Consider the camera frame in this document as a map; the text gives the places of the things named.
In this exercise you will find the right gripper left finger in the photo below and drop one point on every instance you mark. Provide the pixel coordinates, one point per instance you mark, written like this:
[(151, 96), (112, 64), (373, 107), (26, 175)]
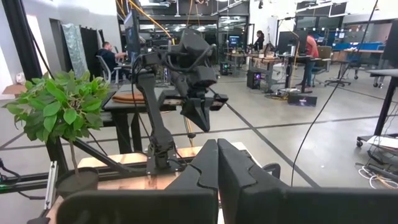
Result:
[(192, 202)]

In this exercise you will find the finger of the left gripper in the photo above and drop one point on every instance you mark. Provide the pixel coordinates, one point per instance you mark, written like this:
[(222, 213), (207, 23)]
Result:
[(206, 118), (194, 115)]

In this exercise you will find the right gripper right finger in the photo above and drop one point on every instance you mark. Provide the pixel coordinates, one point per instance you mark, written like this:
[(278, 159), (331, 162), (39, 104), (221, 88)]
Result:
[(248, 202)]

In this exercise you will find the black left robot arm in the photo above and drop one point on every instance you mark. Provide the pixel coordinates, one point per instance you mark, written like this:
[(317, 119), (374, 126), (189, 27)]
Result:
[(157, 124)]

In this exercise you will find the computer tower with lights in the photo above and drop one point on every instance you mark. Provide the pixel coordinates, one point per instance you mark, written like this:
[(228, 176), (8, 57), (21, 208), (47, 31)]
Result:
[(254, 79), (301, 100)]

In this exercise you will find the wooden top desk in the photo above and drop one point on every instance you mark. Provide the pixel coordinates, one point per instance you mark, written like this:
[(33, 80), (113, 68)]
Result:
[(239, 56)]

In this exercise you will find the stacked wooden boards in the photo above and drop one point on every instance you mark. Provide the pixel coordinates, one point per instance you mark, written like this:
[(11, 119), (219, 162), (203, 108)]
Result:
[(129, 98)]

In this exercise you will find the person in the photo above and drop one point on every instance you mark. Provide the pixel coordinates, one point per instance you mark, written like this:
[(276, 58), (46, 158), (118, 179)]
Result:
[(259, 42), (311, 46), (109, 59)]

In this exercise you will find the black side table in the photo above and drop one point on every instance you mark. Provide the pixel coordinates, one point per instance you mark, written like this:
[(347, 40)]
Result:
[(121, 130)]

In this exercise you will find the dark computer monitor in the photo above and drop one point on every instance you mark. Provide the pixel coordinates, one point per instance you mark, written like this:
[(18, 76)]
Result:
[(287, 42), (132, 34)]

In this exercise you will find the grey office chair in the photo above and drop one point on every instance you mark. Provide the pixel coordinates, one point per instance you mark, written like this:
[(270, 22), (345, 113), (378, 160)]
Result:
[(104, 70)]

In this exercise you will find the black office chair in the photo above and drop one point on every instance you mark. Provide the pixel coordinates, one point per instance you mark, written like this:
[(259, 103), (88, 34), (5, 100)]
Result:
[(323, 53)]

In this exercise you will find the green potted plant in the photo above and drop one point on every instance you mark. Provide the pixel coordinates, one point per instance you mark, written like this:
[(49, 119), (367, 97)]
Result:
[(59, 109)]

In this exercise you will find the grey patterned panel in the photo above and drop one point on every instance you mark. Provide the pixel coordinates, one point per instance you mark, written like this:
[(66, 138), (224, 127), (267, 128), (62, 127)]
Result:
[(74, 49)]

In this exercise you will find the black desk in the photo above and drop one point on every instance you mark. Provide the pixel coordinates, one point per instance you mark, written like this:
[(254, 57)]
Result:
[(385, 105)]

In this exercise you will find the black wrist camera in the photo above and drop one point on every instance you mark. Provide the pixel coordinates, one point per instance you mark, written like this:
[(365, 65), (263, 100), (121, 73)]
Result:
[(205, 77)]

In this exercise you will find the black aluminium table frame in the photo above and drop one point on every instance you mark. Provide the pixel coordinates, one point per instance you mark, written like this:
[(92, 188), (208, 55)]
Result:
[(99, 155)]

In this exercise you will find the silver aluminium bracket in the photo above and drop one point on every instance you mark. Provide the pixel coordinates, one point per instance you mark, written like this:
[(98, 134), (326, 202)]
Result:
[(51, 183)]

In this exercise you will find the black rig post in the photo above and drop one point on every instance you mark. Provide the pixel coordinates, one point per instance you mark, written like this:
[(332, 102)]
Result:
[(23, 37)]

